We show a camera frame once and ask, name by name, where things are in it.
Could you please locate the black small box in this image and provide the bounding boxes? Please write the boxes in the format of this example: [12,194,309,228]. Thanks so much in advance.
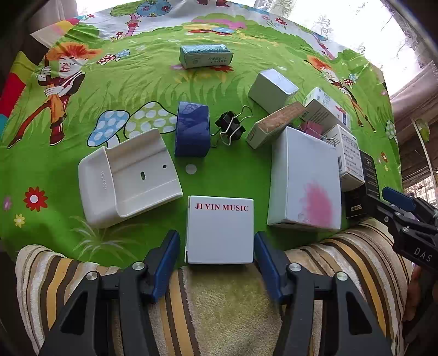
[343,151,380,219]

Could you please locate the medicine box tall white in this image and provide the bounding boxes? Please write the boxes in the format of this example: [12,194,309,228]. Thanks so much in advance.
[324,125,365,191]

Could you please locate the white pink stained box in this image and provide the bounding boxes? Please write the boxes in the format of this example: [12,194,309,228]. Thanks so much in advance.
[267,127,341,231]

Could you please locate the pink binder clip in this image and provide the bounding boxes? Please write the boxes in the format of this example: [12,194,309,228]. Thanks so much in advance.
[300,121,323,139]

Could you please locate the medicine box red figure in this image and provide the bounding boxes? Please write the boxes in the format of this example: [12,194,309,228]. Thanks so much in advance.
[301,87,351,133]

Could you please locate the JI YIN MUSIC white box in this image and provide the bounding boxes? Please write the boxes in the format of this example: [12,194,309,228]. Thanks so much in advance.
[184,195,254,265]

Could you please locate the dental orange long box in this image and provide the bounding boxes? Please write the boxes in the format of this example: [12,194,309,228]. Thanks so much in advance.
[246,102,305,149]

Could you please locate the black binder clip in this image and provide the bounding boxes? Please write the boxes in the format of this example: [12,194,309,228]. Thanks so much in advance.
[210,105,253,148]

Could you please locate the navy blue box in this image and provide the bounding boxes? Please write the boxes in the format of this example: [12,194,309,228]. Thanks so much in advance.
[174,102,211,157]

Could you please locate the person right hand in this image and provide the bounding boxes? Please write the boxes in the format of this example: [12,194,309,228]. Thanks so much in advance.
[403,266,422,321]

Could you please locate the white shelf with green item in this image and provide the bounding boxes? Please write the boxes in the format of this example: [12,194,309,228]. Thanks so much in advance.
[411,118,436,180]

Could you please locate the striped towel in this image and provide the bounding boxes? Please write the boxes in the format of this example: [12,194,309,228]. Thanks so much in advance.
[16,219,413,355]

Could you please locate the mauve curtain right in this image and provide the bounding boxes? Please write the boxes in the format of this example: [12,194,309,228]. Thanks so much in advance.
[390,62,437,188]

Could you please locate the white plastic holder tray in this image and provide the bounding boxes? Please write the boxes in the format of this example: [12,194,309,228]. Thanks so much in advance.
[78,128,183,228]

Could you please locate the white lace curtain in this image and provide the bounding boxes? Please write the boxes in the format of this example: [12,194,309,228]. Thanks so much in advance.
[251,0,431,95]

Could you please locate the silver white cube box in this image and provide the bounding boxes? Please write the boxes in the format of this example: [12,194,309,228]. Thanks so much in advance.
[248,68,299,113]

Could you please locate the cartoon green tablecloth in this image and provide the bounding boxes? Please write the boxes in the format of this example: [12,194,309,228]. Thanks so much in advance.
[1,1,402,267]

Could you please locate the teal small box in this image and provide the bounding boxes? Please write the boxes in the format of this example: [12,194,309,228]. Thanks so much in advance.
[179,44,234,69]

